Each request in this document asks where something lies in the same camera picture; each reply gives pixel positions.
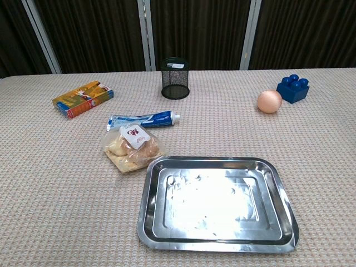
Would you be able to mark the bagged bread in clear plastic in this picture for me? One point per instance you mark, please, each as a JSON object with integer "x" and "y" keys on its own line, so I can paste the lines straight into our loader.
{"x": 133, "y": 150}

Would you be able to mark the silver metal tray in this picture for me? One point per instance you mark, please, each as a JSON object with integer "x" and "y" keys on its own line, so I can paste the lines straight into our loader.
{"x": 214, "y": 203}

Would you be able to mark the blue white toothpaste tube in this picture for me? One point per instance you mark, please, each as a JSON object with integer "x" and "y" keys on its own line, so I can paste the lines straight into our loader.
{"x": 150, "y": 119}

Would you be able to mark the black mesh pen holder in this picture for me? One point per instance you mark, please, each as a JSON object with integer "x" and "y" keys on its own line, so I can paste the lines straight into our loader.
{"x": 175, "y": 80}

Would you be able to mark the beige round ball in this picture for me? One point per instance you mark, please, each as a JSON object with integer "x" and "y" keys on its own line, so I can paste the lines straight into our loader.
{"x": 269, "y": 101}

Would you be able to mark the yellow blue cardboard box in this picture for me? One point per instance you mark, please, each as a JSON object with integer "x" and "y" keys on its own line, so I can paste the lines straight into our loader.
{"x": 83, "y": 98}

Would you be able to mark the blue plastic building block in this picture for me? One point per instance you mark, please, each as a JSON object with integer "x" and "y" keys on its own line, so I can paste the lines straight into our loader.
{"x": 293, "y": 89}

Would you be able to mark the beige woven tablecloth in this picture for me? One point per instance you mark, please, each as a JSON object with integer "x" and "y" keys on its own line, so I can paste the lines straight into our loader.
{"x": 69, "y": 194}

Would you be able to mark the grey metal partition post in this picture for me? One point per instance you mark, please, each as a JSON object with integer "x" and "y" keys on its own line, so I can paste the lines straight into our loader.
{"x": 147, "y": 33}
{"x": 250, "y": 33}
{"x": 41, "y": 33}

